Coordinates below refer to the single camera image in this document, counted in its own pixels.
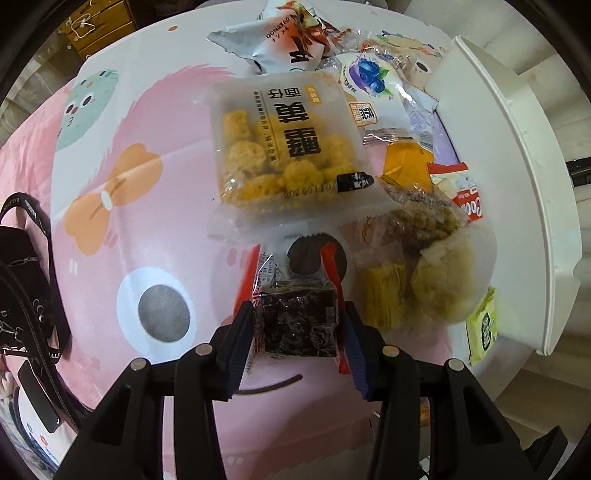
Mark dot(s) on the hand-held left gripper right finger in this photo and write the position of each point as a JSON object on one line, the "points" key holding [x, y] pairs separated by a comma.
{"points": [[355, 350]]}

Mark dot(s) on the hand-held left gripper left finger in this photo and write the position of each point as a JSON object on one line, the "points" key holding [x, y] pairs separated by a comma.
{"points": [[240, 341]]}

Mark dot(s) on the dark block red wrapper packet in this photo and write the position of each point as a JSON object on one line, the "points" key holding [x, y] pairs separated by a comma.
{"points": [[300, 323]]}

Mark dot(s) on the clear packet yellow bars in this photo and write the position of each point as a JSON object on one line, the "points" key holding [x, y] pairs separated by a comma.
{"points": [[383, 290]]}

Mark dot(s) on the clear packet pale round cake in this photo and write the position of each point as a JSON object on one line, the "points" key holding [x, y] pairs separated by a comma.
{"points": [[443, 277]]}

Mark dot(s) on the green white snack packet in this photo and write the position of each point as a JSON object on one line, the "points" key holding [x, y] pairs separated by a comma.
{"points": [[482, 327]]}

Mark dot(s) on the clear packet brown nut brittle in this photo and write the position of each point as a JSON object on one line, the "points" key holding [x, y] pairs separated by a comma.
{"points": [[425, 221]]}

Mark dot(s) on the red white cookie packet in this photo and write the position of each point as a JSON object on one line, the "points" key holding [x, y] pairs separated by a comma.
{"points": [[466, 203]]}

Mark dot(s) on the clear packet yellow puffed snacks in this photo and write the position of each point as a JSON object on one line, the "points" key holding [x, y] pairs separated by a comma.
{"points": [[258, 152]]}

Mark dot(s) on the orange yellow snack packet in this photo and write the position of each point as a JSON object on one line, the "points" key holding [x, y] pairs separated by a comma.
{"points": [[406, 161]]}

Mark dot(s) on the small white sachet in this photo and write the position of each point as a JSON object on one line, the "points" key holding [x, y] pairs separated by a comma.
{"points": [[422, 117]]}

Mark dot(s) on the white plastic bin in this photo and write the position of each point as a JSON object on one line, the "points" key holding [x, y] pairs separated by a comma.
{"points": [[508, 161]]}

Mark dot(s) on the blueberry print snack packet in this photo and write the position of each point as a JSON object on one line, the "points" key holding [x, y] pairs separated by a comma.
{"points": [[369, 78]]}

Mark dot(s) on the silver red cake print packet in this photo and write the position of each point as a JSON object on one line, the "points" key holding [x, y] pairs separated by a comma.
{"points": [[277, 41]]}

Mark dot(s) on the white printed tote bag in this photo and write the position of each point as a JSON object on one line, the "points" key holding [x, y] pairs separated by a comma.
{"points": [[16, 401]]}

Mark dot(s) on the clear packet orange snack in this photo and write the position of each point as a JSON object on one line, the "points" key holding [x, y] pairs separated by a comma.
{"points": [[337, 39]]}

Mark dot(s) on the wooden desk with drawers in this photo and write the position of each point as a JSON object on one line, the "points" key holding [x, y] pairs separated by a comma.
{"points": [[101, 27]]}

